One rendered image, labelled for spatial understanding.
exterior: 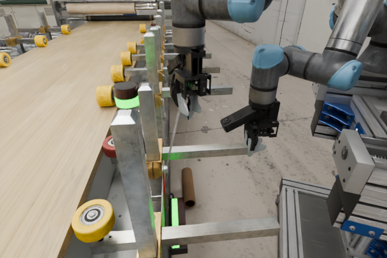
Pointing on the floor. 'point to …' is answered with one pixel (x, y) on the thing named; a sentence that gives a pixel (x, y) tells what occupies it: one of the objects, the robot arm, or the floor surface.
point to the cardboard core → (189, 196)
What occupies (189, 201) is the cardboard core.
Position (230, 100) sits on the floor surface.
